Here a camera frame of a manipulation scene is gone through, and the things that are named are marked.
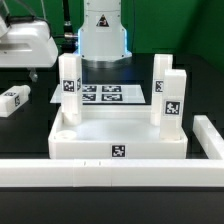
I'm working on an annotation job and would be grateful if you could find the white right fence bar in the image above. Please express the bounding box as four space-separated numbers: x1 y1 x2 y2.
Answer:
193 115 224 161

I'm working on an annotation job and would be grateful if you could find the black cable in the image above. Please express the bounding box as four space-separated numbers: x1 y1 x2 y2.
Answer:
49 0 80 43

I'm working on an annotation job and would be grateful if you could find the white fence bar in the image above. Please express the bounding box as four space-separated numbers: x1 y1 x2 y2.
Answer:
193 115 224 161
0 159 224 187

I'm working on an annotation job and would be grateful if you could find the white desk top tray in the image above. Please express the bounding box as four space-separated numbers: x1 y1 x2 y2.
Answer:
48 105 188 159

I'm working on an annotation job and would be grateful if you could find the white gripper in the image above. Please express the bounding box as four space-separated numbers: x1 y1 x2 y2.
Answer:
0 19 58 82

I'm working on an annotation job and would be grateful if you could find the white tag mat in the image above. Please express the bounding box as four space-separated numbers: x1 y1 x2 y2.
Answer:
49 83 146 105

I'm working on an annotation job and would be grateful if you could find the white front fence bar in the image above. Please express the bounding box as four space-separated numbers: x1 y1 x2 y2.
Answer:
0 159 224 187

